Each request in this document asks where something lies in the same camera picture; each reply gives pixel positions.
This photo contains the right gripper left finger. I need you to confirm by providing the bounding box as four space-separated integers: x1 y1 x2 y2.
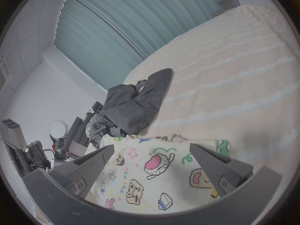
48 144 115 198

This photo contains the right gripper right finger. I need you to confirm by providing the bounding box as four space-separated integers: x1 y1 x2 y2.
189 142 254 198

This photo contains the white printed pyjama top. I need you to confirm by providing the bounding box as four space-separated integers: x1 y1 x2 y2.
83 135 231 214

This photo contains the dark grey garment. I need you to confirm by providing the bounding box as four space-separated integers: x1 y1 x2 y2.
85 80 148 150

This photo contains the black garment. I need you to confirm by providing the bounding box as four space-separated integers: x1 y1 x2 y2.
100 68 174 136

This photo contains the bed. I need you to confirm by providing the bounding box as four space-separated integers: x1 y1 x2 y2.
84 2 300 215

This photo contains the blue-green curtain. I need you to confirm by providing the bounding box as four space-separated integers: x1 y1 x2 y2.
70 0 226 58
54 0 146 91

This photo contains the ceiling air conditioner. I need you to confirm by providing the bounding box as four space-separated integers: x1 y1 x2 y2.
0 55 13 91

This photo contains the grey bedside table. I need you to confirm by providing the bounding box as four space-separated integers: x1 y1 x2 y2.
211 0 238 18

